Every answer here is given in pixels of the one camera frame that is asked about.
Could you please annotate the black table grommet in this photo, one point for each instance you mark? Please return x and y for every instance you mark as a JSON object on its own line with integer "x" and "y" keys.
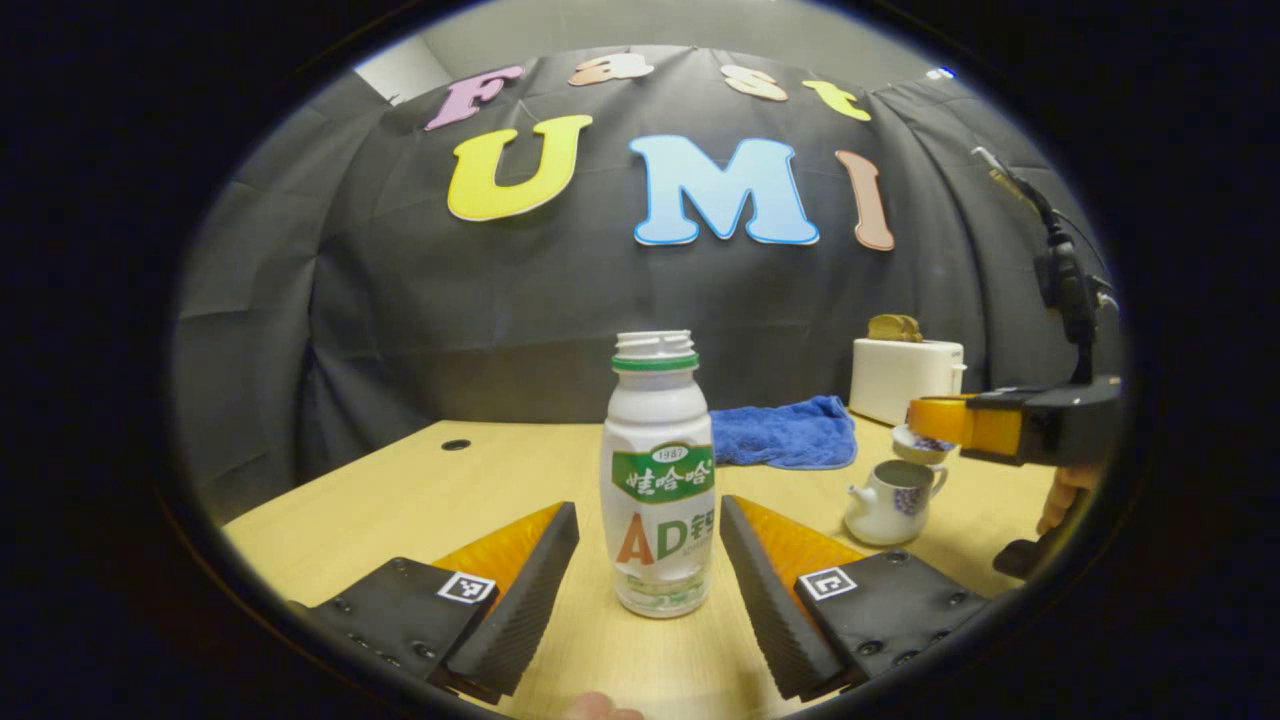
{"x": 455, "y": 444}

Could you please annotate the brown bread slice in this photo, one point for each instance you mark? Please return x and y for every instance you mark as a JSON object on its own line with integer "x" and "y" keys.
{"x": 910, "y": 328}
{"x": 882, "y": 328}

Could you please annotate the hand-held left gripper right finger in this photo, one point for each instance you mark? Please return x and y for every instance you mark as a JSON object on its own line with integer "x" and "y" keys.
{"x": 770, "y": 600}

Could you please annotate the blue towel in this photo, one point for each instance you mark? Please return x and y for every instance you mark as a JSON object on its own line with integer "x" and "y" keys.
{"x": 790, "y": 435}

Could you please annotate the white toaster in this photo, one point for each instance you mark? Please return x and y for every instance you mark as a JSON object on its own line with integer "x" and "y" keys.
{"x": 900, "y": 380}

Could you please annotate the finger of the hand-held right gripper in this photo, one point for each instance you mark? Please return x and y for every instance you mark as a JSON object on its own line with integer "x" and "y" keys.
{"x": 960, "y": 425}

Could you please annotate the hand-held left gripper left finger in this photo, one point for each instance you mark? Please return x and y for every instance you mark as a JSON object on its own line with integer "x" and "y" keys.
{"x": 522, "y": 600}

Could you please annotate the white water bottle green label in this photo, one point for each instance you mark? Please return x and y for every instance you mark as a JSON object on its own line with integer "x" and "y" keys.
{"x": 655, "y": 420}

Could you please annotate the white blue-patterned teacup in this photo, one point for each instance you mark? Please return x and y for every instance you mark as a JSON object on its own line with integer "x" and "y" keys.
{"x": 885, "y": 510}

